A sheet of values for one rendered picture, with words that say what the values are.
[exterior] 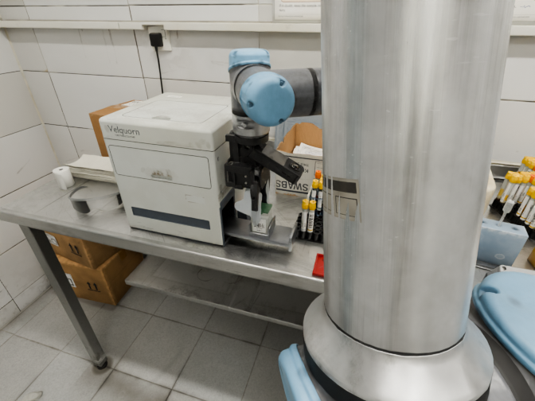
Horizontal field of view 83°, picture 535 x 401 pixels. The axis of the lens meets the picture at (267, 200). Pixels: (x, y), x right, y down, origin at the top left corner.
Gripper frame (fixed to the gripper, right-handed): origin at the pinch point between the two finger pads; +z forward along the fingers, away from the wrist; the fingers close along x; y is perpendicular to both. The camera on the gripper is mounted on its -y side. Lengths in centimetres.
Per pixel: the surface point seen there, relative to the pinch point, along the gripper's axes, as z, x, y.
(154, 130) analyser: -20.1, 4.2, 22.1
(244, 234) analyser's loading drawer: 4.6, 2.6, 3.6
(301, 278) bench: 9.2, 8.5, -11.7
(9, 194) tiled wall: 36, -30, 140
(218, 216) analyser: -0.8, 4.4, 9.2
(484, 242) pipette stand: 2, -7, -49
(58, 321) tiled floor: 96, -9, 115
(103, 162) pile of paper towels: 5, -22, 67
